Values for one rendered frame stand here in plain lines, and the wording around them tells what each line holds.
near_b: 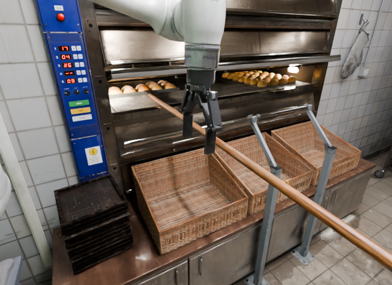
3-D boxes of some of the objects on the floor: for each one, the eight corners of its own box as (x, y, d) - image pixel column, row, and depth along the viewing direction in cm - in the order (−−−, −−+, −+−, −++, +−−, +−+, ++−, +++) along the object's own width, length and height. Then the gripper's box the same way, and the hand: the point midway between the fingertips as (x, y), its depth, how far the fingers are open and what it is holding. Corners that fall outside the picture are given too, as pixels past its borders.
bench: (74, 289, 157) (52, 225, 134) (307, 186, 265) (318, 140, 241) (81, 390, 113) (51, 321, 89) (358, 216, 220) (378, 164, 196)
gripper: (169, 64, 68) (170, 132, 76) (214, 74, 48) (208, 165, 56) (192, 64, 72) (189, 129, 80) (242, 73, 51) (233, 159, 59)
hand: (197, 140), depth 67 cm, fingers open, 13 cm apart
